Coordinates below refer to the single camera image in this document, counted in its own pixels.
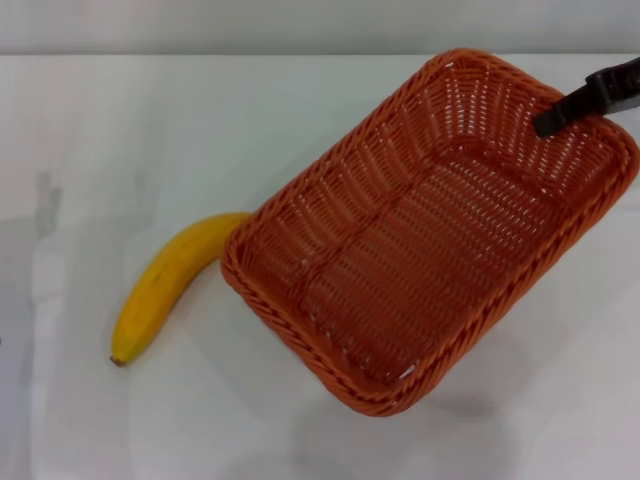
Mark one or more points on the yellow banana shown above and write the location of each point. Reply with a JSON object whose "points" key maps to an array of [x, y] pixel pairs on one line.
{"points": [[162, 280]]}

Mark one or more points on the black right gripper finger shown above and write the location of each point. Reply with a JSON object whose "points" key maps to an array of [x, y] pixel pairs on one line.
{"points": [[590, 95], [625, 107]]}

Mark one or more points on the orange woven plastic basket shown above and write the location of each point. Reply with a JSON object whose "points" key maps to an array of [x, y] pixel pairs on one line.
{"points": [[425, 260]]}

